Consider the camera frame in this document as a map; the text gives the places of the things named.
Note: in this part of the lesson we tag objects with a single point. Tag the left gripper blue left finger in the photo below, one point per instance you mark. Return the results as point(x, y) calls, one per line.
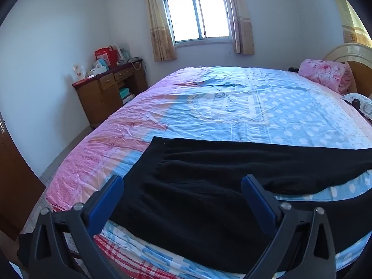
point(63, 245)

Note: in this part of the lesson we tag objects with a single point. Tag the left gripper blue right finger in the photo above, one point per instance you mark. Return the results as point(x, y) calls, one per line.
point(300, 241)

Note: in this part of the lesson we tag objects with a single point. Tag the black pants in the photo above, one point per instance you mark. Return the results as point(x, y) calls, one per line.
point(185, 196)

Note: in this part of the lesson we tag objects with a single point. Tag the red plaid mattress sheet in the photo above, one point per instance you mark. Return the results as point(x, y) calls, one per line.
point(129, 264)

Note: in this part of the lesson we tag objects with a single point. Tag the brown wooden door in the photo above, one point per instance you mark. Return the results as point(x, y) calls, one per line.
point(20, 189)

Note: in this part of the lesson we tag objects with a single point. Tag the blue pink patterned bedspread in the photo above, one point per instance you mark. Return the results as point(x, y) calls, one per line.
point(206, 103)

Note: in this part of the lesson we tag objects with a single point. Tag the brown wooden desk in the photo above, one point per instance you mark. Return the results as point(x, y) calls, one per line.
point(100, 95)

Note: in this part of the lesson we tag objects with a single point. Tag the white dotted pillow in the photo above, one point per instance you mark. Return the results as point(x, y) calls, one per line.
point(361, 103)

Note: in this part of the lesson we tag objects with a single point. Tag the teal box under desk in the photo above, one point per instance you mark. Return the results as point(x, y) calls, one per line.
point(124, 92)

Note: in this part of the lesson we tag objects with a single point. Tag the white floral box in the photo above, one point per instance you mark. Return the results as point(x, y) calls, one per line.
point(79, 72)

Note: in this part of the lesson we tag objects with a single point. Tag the pink floral folded blanket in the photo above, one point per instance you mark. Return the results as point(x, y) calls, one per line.
point(336, 76)

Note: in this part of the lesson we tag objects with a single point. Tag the white tissue box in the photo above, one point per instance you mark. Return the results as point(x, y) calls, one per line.
point(96, 71)

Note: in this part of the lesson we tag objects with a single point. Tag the red gift bag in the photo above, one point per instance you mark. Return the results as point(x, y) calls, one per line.
point(109, 55)

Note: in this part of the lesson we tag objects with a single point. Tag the cream wooden headboard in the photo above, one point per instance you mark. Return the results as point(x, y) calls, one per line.
point(359, 58)

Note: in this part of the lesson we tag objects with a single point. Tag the left beige curtain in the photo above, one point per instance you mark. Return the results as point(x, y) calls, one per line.
point(161, 38)

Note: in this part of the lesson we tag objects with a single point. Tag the beige curtain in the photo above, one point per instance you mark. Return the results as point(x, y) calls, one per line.
point(161, 38)
point(240, 27)

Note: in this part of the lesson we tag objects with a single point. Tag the right beige curtain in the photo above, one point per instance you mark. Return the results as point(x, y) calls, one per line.
point(240, 27)

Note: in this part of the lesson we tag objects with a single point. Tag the window with metal frame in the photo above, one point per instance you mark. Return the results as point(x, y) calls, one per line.
point(197, 20)

